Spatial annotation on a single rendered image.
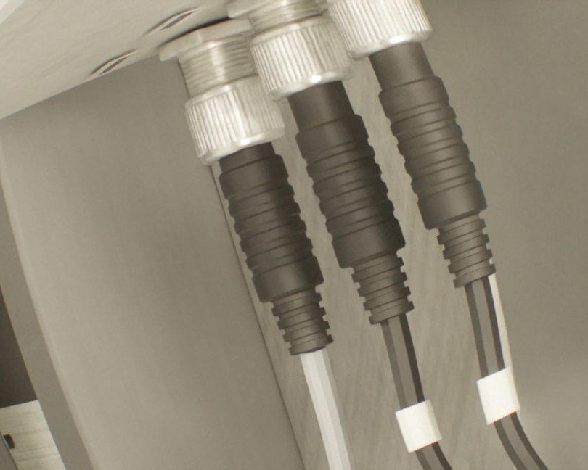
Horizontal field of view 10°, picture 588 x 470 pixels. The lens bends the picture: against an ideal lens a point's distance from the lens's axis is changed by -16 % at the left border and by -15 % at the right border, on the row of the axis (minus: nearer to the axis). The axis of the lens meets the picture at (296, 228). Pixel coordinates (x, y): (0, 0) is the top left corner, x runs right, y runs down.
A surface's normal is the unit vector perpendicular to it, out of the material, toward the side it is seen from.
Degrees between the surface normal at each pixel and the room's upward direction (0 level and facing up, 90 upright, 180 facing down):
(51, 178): 44
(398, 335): 50
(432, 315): 90
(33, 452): 27
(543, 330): 90
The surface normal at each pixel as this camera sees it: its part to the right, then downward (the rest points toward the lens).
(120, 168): 0.36, -0.14
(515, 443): -0.13, -0.26
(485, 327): 0.00, 0.04
